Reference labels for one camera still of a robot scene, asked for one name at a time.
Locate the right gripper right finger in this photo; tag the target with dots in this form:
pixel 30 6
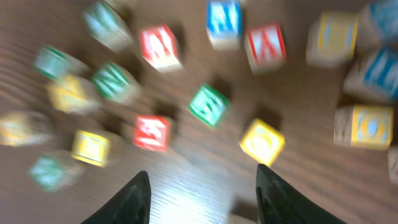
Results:
pixel 280 203

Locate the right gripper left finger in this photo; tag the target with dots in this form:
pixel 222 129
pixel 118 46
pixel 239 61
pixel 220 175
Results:
pixel 131 205

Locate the yellow O block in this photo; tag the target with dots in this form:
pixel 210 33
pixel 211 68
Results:
pixel 365 126

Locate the green B block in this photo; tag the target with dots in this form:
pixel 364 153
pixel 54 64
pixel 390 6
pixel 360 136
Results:
pixel 208 105

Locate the yellow block beside R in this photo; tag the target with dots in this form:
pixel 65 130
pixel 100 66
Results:
pixel 262 142

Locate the yellow block lower middle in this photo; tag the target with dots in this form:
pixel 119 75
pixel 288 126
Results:
pixel 91 148

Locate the red E block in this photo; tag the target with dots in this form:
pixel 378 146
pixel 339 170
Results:
pixel 152 132

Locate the green 4 block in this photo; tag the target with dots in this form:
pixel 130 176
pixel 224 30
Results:
pixel 55 170

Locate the green V block right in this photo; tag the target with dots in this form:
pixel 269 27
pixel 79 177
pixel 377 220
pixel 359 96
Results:
pixel 392 164

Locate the green v block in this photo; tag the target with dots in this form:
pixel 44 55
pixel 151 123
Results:
pixel 55 64
pixel 392 164

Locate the green N block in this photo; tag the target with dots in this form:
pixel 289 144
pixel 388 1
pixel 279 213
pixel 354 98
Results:
pixel 116 84

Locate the yellow block near V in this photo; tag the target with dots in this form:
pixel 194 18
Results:
pixel 73 95

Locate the yellow block far left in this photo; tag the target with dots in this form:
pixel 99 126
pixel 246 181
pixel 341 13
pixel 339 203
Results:
pixel 24 128

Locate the red A block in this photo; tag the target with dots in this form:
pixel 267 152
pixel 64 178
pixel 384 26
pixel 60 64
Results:
pixel 265 48

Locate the blue L block lower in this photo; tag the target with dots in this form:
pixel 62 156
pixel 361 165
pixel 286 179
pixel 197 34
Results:
pixel 374 77

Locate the blue l block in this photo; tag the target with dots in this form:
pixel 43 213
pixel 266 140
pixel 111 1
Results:
pixel 377 24
pixel 374 77

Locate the red U block left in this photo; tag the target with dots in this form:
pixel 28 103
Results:
pixel 159 48

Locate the green V block left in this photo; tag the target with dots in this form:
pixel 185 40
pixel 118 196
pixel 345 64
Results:
pixel 55 64

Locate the yellow block centre top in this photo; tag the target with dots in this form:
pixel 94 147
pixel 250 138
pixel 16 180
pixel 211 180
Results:
pixel 332 39

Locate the green 7 block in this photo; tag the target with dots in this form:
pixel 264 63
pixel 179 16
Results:
pixel 107 26

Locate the blue P block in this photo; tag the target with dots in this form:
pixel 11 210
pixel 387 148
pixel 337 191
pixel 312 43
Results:
pixel 224 24

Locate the blue L block upper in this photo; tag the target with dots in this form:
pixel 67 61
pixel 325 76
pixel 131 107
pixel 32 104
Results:
pixel 377 24

